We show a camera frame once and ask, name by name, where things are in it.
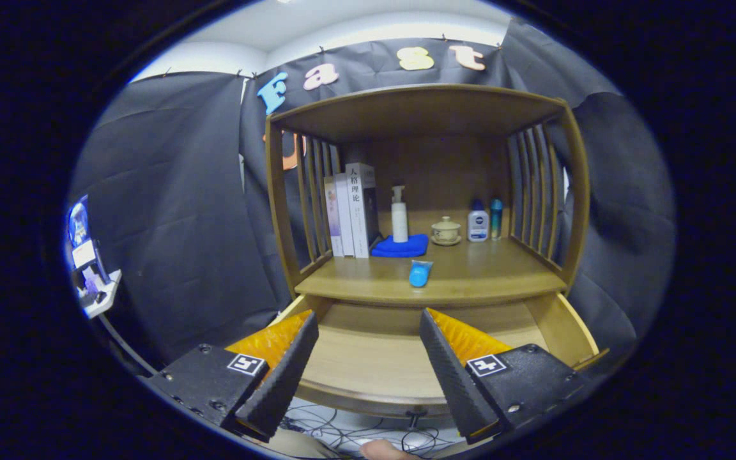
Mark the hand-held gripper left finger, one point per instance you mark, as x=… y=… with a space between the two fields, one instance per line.
x=285 y=377

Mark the white tray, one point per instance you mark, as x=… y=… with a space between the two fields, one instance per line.
x=103 y=297

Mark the white pump bottle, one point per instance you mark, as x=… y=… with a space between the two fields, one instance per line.
x=399 y=223

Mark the beige ceramic lidded cup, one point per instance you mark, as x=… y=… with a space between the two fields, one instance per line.
x=446 y=231

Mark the wooden cabinet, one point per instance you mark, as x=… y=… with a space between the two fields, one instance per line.
x=432 y=166

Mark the wooden countertop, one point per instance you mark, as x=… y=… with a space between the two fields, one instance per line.
x=483 y=275

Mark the blue folded cloth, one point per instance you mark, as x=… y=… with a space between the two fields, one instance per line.
x=400 y=248

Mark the pale pink book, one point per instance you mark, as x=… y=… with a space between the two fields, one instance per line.
x=331 y=217

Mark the blue white cosmetic tube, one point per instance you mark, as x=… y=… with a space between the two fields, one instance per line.
x=419 y=276

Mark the teal bottle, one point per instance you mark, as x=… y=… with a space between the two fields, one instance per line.
x=496 y=220

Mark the wooden drawer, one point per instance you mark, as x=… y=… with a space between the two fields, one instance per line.
x=368 y=358

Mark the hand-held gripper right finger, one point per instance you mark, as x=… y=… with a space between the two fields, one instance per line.
x=451 y=377

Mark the black backdrop cloth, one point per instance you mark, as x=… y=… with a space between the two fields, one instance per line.
x=170 y=211

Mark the white lotion bottle blue cap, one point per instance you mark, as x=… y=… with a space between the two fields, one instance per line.
x=478 y=225

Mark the plain white book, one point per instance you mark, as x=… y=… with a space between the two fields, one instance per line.
x=344 y=217

